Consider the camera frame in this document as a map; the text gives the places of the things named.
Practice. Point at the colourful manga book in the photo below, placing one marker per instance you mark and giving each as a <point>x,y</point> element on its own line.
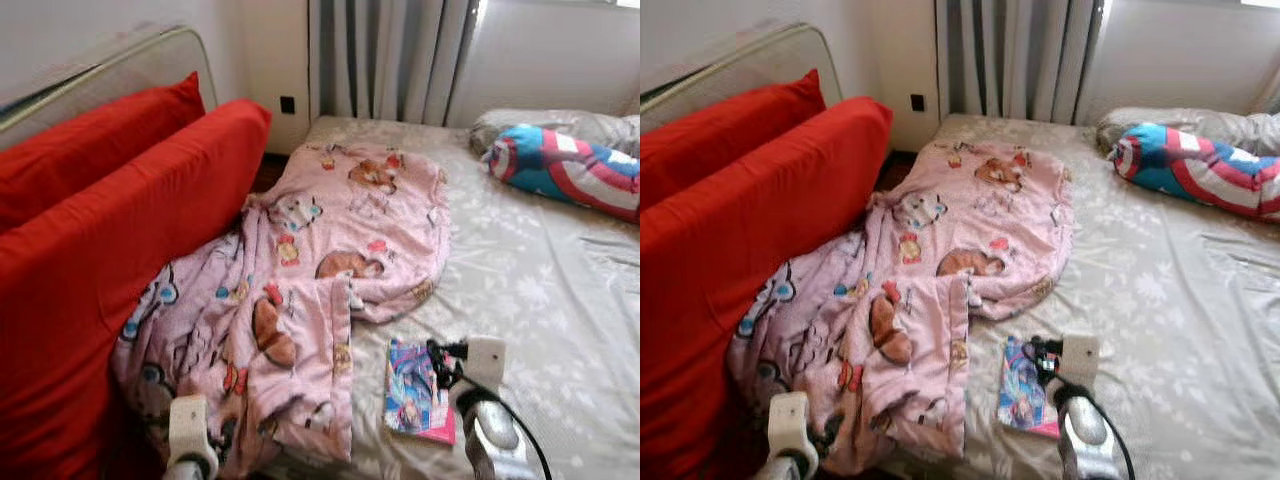
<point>410,400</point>
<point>1020,400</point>

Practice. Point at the pink cartoon print blanket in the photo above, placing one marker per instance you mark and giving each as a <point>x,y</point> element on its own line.
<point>950,220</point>
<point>330,220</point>

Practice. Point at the grey floral bed sheet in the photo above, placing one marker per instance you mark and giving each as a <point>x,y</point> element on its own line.
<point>1170,290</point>
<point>540,290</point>

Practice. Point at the red fabric covered cushion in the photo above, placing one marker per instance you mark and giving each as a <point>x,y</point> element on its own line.
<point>90,140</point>
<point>720,130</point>
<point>730,280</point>
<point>100,280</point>

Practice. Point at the red white blue bolster pillow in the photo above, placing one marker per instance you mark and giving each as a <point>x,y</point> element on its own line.
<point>570,170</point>
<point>1200,170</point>

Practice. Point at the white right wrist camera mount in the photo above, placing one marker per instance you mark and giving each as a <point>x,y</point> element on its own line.
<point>487,360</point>
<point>1080,358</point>

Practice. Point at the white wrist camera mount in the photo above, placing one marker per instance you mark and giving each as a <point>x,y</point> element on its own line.
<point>487,360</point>
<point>788,425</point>
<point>190,425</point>
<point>1080,358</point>

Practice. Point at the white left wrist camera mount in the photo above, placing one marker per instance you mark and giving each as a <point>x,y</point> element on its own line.
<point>788,425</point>
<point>190,425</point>

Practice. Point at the beige metal-rimmed bed frame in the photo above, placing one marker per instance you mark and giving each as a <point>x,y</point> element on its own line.
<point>750,65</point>
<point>120,70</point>

